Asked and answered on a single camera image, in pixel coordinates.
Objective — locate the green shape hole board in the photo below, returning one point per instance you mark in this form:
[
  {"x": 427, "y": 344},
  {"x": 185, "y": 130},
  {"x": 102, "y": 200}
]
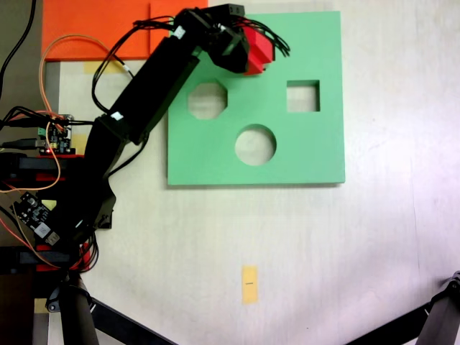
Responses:
[{"x": 215, "y": 161}]

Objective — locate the orange flat block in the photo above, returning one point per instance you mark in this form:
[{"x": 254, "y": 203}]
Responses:
[{"x": 90, "y": 21}]

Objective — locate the small yellow tape piece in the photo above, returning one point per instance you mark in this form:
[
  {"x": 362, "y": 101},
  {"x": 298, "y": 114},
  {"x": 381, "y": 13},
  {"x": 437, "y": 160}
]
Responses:
[{"x": 50, "y": 205}]

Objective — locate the black circuit board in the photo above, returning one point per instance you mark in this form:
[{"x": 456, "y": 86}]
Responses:
[{"x": 32, "y": 215}]

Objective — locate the yellow tape strip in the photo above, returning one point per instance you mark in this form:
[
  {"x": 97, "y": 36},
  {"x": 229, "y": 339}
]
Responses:
[{"x": 249, "y": 284}]

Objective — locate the yellow tape patch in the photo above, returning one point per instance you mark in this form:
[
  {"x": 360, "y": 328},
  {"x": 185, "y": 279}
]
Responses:
[{"x": 91, "y": 67}]

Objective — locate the notched black tripod joint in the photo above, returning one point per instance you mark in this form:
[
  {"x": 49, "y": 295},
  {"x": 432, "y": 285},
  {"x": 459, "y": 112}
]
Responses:
[{"x": 453, "y": 285}]

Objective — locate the circuit board with connectors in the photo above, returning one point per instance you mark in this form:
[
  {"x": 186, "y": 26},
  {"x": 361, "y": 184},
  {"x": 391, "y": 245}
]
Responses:
[{"x": 57, "y": 138}]

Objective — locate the red cross columnar block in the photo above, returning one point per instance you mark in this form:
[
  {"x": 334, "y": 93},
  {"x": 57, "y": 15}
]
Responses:
[{"x": 260, "y": 50}]

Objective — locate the thin black tripod bar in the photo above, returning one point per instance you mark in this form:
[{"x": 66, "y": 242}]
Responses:
[
  {"x": 122, "y": 323},
  {"x": 395, "y": 328}
]

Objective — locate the black table clamp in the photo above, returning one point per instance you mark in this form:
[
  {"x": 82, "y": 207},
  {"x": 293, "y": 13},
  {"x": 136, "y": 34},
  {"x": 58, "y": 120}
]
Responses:
[
  {"x": 32, "y": 258},
  {"x": 32, "y": 165}
]

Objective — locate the thick black tripod leg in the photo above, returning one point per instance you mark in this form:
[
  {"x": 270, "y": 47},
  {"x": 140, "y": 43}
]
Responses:
[
  {"x": 442, "y": 323},
  {"x": 75, "y": 320}
]

